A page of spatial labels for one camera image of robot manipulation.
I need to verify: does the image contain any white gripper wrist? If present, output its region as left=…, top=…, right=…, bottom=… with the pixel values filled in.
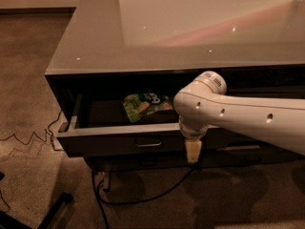
left=179, top=116, right=208, bottom=163

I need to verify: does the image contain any dark drawer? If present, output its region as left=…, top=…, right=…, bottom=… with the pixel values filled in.
left=56, top=93, right=265, bottom=158
left=218, top=68, right=305, bottom=100
left=200, top=144, right=304, bottom=168
left=85, top=153, right=196, bottom=172

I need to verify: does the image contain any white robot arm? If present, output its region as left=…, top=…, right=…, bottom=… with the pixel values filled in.
left=173, top=71, right=305, bottom=163

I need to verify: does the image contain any grey cabinet with glossy top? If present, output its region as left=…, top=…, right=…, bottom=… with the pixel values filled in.
left=46, top=0, right=305, bottom=165

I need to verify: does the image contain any green snack bag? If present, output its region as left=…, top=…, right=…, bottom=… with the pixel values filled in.
left=122, top=92, right=173, bottom=123

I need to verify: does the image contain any thick black floor cable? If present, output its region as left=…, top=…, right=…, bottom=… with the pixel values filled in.
left=91, top=162, right=199, bottom=229

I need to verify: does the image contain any thin tangled black wire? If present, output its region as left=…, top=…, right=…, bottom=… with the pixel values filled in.
left=0, top=111, right=66, bottom=154

